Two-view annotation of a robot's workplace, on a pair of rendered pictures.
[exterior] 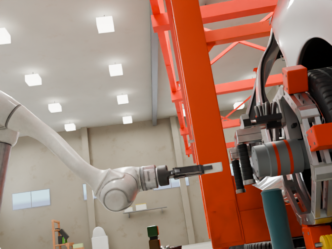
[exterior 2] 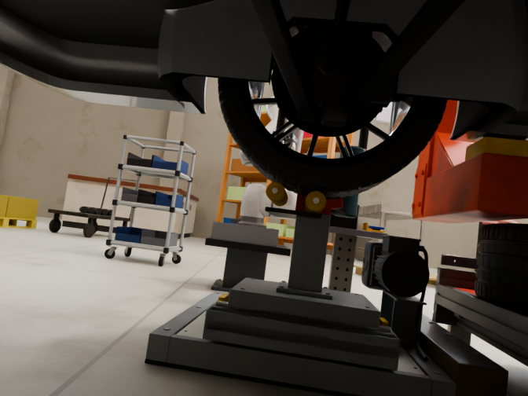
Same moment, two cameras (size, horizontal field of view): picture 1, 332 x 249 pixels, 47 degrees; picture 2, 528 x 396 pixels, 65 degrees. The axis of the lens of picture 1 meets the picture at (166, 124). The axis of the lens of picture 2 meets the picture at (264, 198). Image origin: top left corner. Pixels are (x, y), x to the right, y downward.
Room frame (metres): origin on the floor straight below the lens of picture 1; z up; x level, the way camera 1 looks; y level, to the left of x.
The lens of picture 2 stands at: (1.45, -1.94, 0.40)
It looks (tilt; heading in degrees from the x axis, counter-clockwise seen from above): 4 degrees up; 93
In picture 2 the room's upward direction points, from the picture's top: 8 degrees clockwise
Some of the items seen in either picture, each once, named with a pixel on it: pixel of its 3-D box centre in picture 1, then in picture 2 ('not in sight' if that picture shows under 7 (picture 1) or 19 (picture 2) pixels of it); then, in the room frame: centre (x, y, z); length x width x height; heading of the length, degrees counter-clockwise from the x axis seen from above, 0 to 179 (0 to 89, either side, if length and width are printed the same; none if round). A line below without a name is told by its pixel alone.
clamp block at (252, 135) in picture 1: (248, 135); not in sight; (1.39, -0.29, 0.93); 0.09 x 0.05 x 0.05; 87
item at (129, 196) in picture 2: not in sight; (152, 201); (0.37, 1.47, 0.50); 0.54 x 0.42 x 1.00; 177
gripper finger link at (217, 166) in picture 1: (212, 167); not in sight; (1.39, -0.14, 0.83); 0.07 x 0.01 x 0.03; 87
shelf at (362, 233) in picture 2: not in sight; (339, 230); (1.74, 0.10, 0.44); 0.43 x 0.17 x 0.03; 177
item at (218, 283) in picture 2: not in sight; (245, 265); (1.26, 0.72, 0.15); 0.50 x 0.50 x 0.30; 4
